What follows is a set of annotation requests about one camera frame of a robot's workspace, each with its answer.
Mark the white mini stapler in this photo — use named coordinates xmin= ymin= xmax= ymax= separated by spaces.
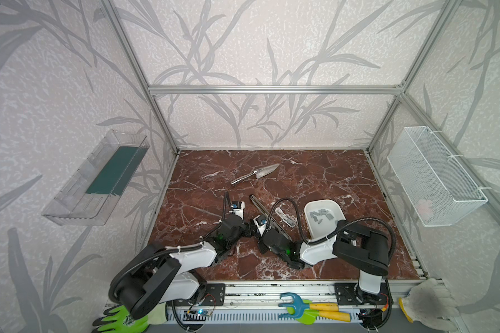
xmin=274 ymin=207 xmax=298 ymax=228

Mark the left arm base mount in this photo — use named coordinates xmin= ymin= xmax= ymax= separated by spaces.
xmin=187 ymin=283 xmax=226 ymax=307

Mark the white cloth glove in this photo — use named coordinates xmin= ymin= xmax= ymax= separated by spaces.
xmin=399 ymin=278 xmax=460 ymax=332

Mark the white oval tray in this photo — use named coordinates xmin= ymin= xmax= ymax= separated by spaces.
xmin=304 ymin=199 xmax=345 ymax=240

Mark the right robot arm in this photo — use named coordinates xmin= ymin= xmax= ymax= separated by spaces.
xmin=249 ymin=194 xmax=397 ymax=296

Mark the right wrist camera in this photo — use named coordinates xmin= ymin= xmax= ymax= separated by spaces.
xmin=254 ymin=215 xmax=268 ymax=235

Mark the white wire mesh basket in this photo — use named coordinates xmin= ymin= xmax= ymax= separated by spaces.
xmin=387 ymin=126 xmax=488 ymax=228

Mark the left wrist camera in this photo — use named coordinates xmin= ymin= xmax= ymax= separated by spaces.
xmin=229 ymin=201 xmax=245 ymax=219

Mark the green circuit board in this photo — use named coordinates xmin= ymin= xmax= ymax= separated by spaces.
xmin=186 ymin=309 xmax=213 ymax=321

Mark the pink object in basket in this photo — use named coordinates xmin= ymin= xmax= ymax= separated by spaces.
xmin=415 ymin=199 xmax=434 ymax=221

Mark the teal garden hand rake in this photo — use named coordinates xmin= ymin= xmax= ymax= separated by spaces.
xmin=278 ymin=292 xmax=340 ymax=321

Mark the green work glove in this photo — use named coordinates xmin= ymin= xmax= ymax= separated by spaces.
xmin=92 ymin=303 xmax=167 ymax=333

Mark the grey staple strip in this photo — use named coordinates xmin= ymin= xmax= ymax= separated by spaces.
xmin=310 ymin=209 xmax=335 ymax=223

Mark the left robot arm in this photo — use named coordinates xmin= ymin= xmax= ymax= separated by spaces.
xmin=108 ymin=192 xmax=251 ymax=319

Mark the clear plastic wall shelf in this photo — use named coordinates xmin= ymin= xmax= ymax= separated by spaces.
xmin=42 ymin=130 xmax=150 ymax=226

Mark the green garden hand shovel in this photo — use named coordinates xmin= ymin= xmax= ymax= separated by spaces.
xmin=278 ymin=309 xmax=351 ymax=326

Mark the silver metal trowel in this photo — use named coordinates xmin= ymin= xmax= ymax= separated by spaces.
xmin=231 ymin=164 xmax=279 ymax=185

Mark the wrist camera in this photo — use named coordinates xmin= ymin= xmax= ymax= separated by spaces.
xmin=229 ymin=201 xmax=245 ymax=219
xmin=254 ymin=215 xmax=268 ymax=235

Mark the aluminium frame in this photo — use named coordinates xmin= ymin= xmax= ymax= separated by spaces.
xmin=99 ymin=0 xmax=500 ymax=288

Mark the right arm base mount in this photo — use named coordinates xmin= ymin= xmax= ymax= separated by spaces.
xmin=333 ymin=282 xmax=390 ymax=307

